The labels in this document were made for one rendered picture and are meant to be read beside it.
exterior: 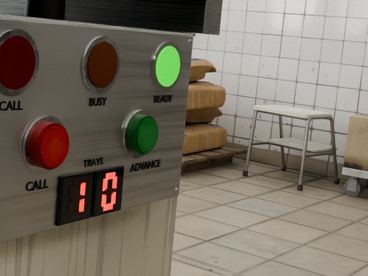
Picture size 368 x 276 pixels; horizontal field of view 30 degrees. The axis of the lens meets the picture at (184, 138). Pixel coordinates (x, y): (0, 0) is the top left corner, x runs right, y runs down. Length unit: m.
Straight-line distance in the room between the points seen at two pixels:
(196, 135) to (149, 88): 3.75
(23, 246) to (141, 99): 0.14
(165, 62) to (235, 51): 4.44
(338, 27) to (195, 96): 1.07
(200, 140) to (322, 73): 0.95
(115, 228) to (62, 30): 0.20
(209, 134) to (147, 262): 3.82
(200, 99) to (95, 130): 3.84
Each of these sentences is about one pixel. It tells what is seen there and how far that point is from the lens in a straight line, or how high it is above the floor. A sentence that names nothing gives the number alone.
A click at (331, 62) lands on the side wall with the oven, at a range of 4.64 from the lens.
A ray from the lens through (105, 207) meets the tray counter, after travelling 0.51.
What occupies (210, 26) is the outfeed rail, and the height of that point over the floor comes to 0.85.
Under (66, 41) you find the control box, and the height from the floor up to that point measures 0.83.
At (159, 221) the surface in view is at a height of 0.67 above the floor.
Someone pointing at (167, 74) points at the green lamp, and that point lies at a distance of 0.54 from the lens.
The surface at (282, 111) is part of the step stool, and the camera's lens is 4.15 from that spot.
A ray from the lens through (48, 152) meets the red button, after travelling 0.44.
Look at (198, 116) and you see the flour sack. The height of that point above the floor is 0.31.
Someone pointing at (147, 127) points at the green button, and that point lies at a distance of 0.52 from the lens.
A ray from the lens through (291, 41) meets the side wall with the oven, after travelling 4.77.
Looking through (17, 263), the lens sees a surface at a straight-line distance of 0.50.
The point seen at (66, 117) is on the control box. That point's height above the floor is 0.78.
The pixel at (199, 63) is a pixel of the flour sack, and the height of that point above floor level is 0.67.
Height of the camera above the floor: 0.84
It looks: 8 degrees down
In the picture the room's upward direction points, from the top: 5 degrees clockwise
